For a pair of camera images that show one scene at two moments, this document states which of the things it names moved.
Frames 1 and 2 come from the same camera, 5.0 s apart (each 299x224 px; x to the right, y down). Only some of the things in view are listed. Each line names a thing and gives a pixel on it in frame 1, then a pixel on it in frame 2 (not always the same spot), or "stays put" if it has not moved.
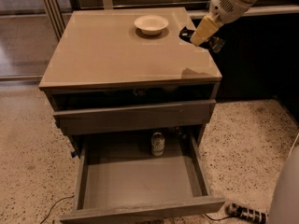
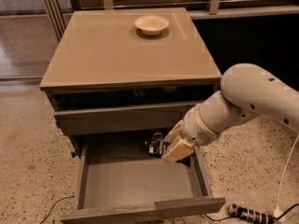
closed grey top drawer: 170,114 stays put
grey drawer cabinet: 128,73 stays put
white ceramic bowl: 151,24 stays put
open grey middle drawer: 120,181 stays put
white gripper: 224,7 → 195,129
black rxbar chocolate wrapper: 214,44 → 156,143
